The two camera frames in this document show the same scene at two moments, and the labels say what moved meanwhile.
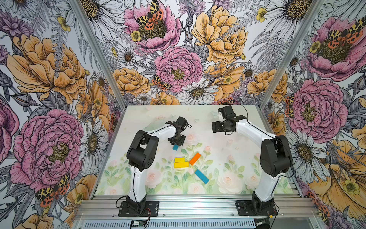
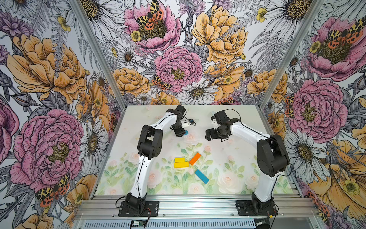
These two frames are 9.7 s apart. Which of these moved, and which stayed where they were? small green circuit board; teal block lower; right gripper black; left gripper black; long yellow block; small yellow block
Moved: right gripper black; left gripper black
Stayed: small yellow block; long yellow block; teal block lower; small green circuit board
